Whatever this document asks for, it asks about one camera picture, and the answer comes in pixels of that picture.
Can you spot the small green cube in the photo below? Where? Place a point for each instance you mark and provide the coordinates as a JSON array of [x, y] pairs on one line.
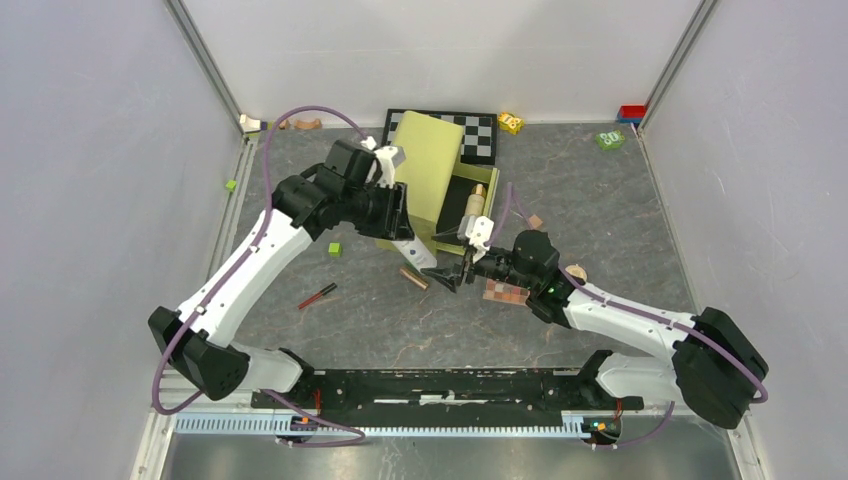
[[335, 249]]

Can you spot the black white checkerboard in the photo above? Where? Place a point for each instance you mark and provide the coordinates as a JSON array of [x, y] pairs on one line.
[[440, 138]]

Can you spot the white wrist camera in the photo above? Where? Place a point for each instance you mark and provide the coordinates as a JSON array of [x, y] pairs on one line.
[[475, 231], [388, 159]]

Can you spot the white toy piece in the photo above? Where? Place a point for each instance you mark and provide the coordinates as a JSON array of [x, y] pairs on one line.
[[250, 125]]

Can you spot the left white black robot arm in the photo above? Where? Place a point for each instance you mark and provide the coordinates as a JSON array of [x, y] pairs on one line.
[[355, 185]]

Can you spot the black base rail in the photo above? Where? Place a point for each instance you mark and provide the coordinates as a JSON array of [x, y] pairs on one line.
[[344, 406]]

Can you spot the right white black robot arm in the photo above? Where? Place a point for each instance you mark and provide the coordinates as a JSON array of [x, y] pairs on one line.
[[704, 360]]

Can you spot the red blue blocks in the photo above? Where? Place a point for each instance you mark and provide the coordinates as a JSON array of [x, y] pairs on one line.
[[633, 114]]

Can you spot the white bottle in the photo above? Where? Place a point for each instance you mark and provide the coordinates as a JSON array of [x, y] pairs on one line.
[[416, 253]]

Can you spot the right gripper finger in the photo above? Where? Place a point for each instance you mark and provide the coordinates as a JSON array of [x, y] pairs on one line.
[[456, 236], [452, 278]]

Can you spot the beige foundation bottle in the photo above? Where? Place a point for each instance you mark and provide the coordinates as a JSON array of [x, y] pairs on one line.
[[476, 201]]

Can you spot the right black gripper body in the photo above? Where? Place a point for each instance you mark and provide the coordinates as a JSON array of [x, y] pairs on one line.
[[494, 263]]

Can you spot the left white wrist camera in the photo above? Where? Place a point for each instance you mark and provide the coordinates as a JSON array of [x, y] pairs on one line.
[[388, 159]]

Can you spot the green number block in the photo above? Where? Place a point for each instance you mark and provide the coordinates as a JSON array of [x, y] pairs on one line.
[[610, 140]]

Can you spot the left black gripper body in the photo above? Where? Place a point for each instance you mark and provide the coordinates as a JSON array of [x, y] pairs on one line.
[[381, 211]]

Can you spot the eyeshadow palette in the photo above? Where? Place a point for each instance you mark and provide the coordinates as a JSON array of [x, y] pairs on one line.
[[505, 293]]

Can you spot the red black pencil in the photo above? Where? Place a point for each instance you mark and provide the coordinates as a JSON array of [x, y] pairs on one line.
[[318, 295]]

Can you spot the copper lipstick tube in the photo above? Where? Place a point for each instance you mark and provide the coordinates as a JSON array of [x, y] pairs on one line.
[[413, 278]]

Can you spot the wooden arch block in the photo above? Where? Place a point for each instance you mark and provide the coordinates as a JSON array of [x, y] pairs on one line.
[[313, 124]]

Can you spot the round powder jar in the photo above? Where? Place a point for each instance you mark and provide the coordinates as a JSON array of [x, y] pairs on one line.
[[577, 271]]

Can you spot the yellow toy block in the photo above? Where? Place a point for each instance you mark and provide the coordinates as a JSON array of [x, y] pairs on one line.
[[510, 123]]

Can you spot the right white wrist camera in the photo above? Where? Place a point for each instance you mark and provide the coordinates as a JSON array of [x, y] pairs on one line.
[[475, 231]]

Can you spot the brown wooden cube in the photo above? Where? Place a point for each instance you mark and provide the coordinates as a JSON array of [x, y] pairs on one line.
[[535, 222]]

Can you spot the green makeup organizer box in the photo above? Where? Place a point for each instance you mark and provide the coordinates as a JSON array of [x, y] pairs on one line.
[[436, 198]]

